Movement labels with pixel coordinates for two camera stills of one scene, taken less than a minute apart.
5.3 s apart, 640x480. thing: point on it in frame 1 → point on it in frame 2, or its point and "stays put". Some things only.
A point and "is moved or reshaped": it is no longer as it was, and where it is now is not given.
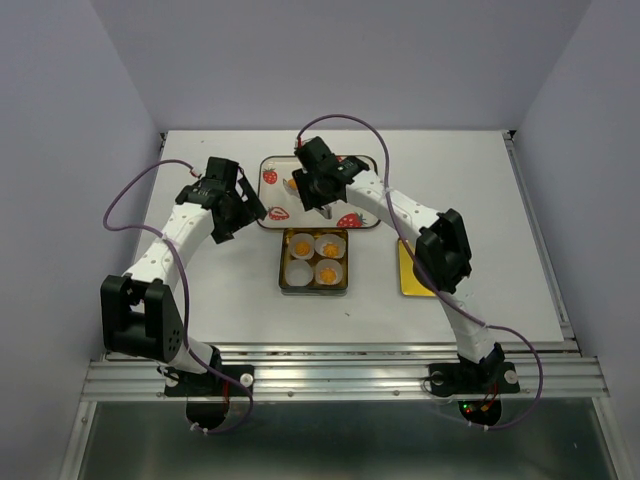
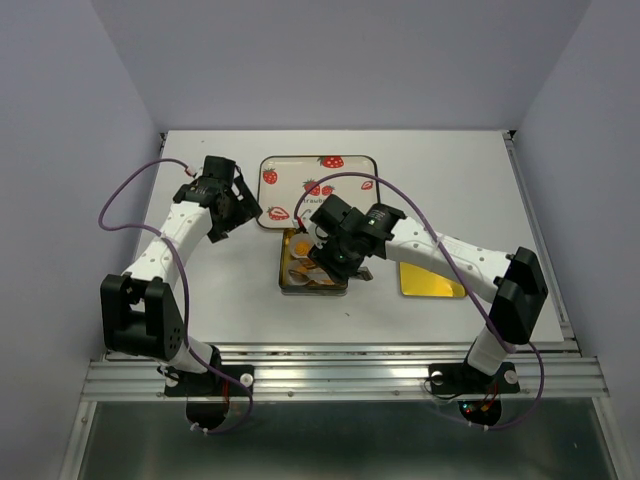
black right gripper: [308, 198] → [320, 255]
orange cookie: [302, 248] stays put
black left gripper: [251, 210] stays put
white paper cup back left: [302, 246] stays put
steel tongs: [324, 210] is moved or reshaped
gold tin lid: [411, 286] stays put
